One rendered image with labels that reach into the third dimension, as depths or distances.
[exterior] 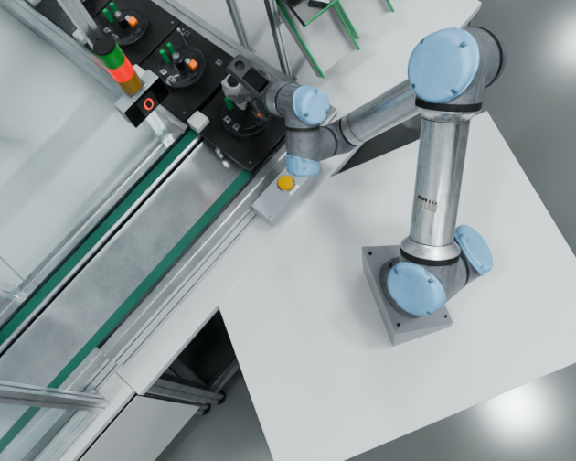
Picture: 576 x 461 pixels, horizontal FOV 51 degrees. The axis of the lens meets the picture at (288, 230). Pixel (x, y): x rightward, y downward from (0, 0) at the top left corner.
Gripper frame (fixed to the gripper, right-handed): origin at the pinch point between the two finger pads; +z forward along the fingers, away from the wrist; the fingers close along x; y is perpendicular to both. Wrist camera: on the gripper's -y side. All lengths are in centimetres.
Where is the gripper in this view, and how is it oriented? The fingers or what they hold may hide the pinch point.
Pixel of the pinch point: (232, 82)
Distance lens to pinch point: 155.9
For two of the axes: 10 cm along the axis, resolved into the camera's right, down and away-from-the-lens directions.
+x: 6.5, -7.5, 1.6
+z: -5.3, -2.9, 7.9
